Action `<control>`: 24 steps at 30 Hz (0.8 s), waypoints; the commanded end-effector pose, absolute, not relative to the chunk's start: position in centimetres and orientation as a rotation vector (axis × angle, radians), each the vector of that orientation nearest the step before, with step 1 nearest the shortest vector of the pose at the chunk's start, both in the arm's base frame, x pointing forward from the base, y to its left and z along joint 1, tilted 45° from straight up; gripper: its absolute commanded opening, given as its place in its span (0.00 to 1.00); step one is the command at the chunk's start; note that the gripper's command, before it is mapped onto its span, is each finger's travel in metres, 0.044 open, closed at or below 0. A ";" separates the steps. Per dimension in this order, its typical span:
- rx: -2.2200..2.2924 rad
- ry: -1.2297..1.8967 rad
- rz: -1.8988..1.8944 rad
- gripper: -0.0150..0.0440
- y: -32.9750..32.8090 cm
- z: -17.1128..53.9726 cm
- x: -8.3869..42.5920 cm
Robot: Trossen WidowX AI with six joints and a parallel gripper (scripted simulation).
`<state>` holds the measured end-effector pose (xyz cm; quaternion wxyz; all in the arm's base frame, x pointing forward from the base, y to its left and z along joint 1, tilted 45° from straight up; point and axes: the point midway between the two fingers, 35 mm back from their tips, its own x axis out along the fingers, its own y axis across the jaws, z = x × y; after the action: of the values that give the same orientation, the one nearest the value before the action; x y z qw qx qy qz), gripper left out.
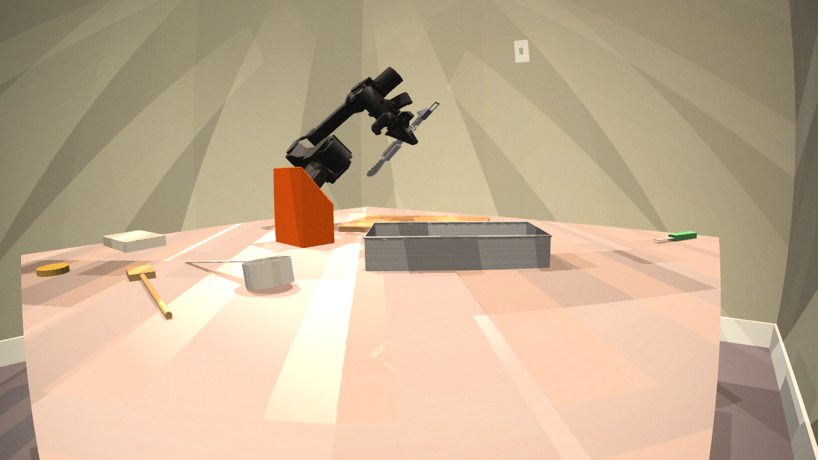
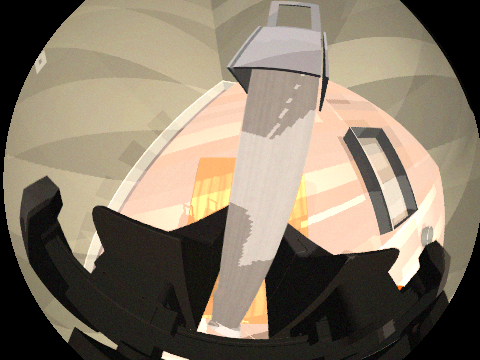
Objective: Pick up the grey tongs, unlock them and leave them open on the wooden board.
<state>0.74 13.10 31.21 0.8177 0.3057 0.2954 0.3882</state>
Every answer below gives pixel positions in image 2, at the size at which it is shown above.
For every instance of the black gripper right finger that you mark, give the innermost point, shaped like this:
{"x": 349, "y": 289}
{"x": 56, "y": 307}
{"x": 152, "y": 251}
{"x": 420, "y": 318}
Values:
{"x": 303, "y": 275}

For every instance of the grey saucepan with long thin handle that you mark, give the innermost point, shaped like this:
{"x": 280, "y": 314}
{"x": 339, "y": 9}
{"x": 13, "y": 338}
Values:
{"x": 426, "y": 236}

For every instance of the grey rectangular tin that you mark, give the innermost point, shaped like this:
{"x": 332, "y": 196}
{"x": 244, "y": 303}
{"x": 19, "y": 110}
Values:
{"x": 384, "y": 176}

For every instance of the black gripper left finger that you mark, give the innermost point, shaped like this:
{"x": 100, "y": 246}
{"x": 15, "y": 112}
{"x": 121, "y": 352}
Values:
{"x": 189, "y": 257}

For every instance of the wooden board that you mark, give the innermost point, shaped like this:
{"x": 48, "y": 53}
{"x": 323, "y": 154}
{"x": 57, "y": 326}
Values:
{"x": 212, "y": 191}

